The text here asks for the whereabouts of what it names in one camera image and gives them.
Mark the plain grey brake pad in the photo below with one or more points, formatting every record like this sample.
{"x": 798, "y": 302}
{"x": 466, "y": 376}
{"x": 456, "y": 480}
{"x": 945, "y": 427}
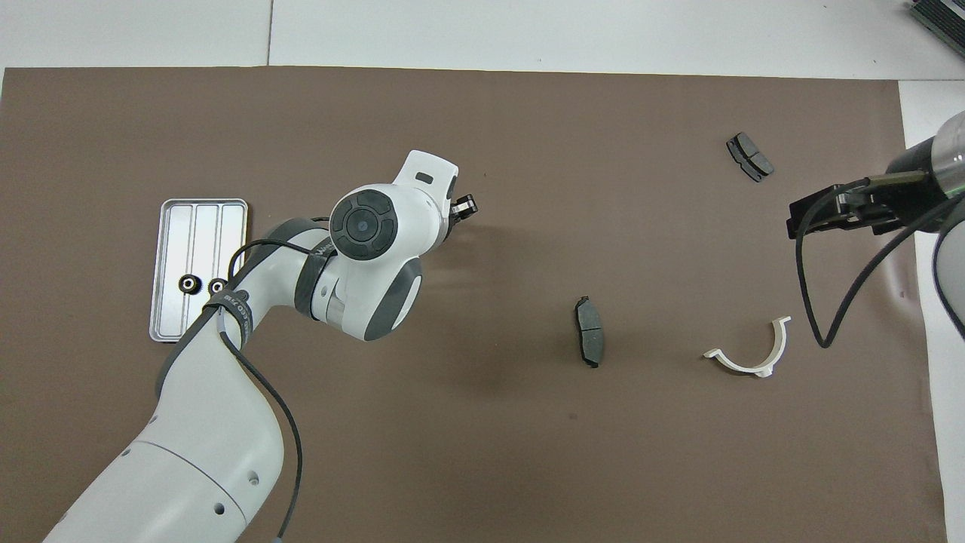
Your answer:
{"x": 590, "y": 332}

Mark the silver metal tray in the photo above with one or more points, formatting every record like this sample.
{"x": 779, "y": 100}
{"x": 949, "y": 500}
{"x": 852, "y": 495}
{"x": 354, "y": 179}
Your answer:
{"x": 181, "y": 234}

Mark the large black bearing gear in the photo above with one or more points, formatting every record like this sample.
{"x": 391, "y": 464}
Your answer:
{"x": 188, "y": 283}
{"x": 218, "y": 286}

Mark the grooved grey brake pad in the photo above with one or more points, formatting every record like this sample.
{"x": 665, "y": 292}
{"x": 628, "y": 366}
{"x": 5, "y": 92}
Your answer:
{"x": 750, "y": 157}

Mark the brown paper table mat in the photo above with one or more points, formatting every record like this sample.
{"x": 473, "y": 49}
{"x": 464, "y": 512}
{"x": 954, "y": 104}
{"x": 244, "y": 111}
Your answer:
{"x": 482, "y": 452}

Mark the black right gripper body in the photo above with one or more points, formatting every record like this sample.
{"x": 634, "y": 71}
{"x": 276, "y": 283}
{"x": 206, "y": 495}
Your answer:
{"x": 908, "y": 185}

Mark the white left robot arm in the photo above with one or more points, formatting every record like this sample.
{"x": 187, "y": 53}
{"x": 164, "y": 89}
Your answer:
{"x": 203, "y": 437}

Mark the black ridged device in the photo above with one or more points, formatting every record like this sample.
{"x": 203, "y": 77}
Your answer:
{"x": 942, "y": 16}

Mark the white semicircular plastic bracket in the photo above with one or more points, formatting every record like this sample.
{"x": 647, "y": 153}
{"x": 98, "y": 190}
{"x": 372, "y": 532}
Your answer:
{"x": 746, "y": 368}

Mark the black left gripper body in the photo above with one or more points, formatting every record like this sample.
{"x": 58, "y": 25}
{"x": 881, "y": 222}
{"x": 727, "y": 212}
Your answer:
{"x": 450, "y": 207}

